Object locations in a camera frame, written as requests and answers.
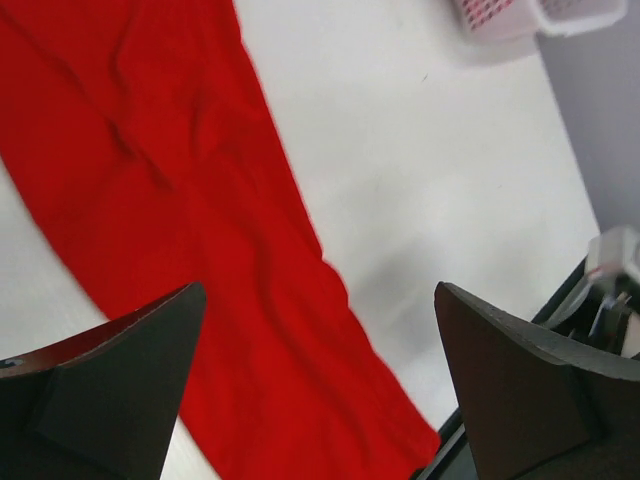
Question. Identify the red t shirt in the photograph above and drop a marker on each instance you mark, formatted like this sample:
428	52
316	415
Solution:
138	136

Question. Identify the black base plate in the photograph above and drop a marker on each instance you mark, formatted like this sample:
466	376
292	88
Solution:
594	313

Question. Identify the white plastic basket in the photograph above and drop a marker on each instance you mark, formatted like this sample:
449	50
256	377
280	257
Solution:
490	21

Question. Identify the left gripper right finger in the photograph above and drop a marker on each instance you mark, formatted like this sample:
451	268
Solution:
535	404

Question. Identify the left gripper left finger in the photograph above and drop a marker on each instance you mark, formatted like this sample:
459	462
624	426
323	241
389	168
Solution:
101	404

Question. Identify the right white cable duct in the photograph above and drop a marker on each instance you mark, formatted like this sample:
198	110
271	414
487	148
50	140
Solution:
614	253

